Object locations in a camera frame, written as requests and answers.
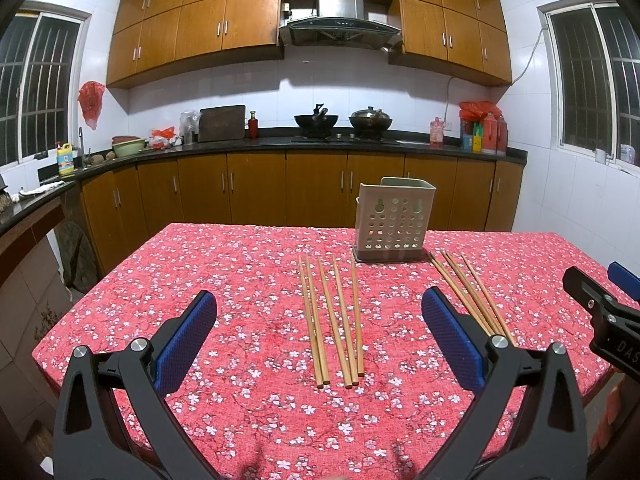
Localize right hand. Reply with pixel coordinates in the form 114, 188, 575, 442
589, 374, 626, 454

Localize red floral tablecloth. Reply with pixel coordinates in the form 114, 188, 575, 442
32, 223, 639, 479

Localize red containers with bag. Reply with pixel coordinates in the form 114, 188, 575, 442
459, 101, 508, 156

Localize wooden lower cabinets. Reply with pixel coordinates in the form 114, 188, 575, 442
80, 151, 525, 273

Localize wooden cabinets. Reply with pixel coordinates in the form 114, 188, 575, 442
80, 151, 525, 273
106, 0, 512, 89

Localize right barred window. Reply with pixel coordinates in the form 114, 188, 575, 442
547, 2, 639, 167

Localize barred window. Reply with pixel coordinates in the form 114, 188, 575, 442
0, 13, 80, 166
547, 2, 639, 167

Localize beige perforated utensil holder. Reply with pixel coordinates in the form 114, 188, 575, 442
352, 177, 436, 263

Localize pink bottle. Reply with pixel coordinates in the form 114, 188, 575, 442
430, 117, 445, 148

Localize yellow detergent bottle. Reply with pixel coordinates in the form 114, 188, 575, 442
56, 143, 75, 177

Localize green bowl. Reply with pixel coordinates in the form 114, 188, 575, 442
112, 136, 146, 158

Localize orange plastic bag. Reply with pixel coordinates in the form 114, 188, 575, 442
148, 127, 176, 150

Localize black wok with lid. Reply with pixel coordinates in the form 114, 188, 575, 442
349, 106, 393, 140

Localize dark cutting board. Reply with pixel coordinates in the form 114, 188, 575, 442
198, 105, 245, 143

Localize red hanging plastic bag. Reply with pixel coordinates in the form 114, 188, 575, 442
77, 81, 105, 130

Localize red sauce bottle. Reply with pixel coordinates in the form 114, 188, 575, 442
247, 110, 259, 140

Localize black wok with utensil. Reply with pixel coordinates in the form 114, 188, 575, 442
294, 103, 338, 140

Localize left barred window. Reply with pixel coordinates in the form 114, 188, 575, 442
0, 13, 80, 166

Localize steel range hood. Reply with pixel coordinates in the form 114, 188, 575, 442
279, 0, 401, 52

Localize wooden upper cabinets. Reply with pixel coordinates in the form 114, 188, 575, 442
106, 0, 512, 89

